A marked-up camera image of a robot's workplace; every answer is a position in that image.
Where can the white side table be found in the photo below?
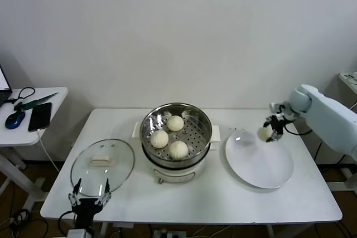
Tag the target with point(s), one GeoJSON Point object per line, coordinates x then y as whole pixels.
{"type": "Point", "coordinates": [16, 137]}

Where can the white round plate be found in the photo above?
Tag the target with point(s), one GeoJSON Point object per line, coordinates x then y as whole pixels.
{"type": "Point", "coordinates": [259, 165]}

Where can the white power strip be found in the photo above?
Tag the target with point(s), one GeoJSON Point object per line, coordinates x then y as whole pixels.
{"type": "Point", "coordinates": [170, 233]}

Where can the white steamed baozi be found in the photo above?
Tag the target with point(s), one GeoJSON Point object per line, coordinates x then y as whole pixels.
{"type": "Point", "coordinates": [263, 134]}
{"type": "Point", "coordinates": [159, 138]}
{"type": "Point", "coordinates": [178, 149]}
{"type": "Point", "coordinates": [175, 123]}

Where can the black laptop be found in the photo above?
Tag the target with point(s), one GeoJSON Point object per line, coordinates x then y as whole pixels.
{"type": "Point", "coordinates": [3, 93]}

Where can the round glass pot lid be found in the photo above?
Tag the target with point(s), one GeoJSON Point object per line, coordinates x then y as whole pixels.
{"type": "Point", "coordinates": [125, 160]}

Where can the white side desk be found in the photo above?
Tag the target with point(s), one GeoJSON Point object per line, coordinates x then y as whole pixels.
{"type": "Point", "coordinates": [347, 86]}

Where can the white electric cooker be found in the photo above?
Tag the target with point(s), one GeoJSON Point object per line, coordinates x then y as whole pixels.
{"type": "Point", "coordinates": [173, 174]}

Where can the white labelled object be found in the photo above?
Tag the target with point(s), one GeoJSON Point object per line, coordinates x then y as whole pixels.
{"type": "Point", "coordinates": [352, 79]}

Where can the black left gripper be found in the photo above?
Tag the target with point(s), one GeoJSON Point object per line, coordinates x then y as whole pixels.
{"type": "Point", "coordinates": [87, 207]}

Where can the blue computer mouse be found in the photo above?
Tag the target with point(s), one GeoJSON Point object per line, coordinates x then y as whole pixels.
{"type": "Point", "coordinates": [15, 119]}

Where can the black smartphone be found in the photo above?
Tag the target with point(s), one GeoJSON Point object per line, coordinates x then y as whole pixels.
{"type": "Point", "coordinates": [40, 116]}

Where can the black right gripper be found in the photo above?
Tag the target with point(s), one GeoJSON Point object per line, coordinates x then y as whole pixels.
{"type": "Point", "coordinates": [277, 125]}

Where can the green blade knife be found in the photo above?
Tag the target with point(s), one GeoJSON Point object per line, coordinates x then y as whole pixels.
{"type": "Point", "coordinates": [32, 104]}

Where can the stainless steel steamer basket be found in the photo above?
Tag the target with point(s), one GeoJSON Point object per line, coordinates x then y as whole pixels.
{"type": "Point", "coordinates": [200, 129]}

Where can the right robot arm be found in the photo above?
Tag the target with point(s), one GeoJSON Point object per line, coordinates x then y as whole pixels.
{"type": "Point", "coordinates": [332, 115]}

